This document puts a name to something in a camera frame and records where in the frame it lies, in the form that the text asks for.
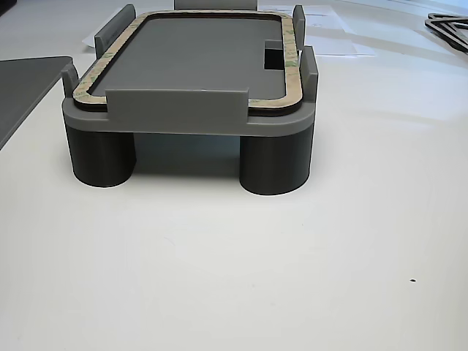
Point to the rectangular frame with tape liner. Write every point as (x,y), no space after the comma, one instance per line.
(292,73)

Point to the grey holder with black legs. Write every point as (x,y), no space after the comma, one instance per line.
(190,106)

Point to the white paper sheet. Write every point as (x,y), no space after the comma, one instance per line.
(89,38)
(340,36)

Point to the grey flat plate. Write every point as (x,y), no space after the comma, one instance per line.
(22,91)

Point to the black frame stack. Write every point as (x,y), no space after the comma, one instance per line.
(451,31)

